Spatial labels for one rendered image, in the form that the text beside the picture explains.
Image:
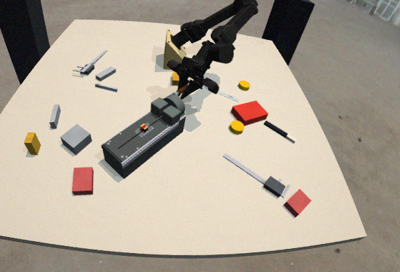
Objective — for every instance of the red rectangular block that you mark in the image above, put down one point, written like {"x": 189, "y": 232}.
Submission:
{"x": 83, "y": 181}
{"x": 297, "y": 203}
{"x": 249, "y": 112}

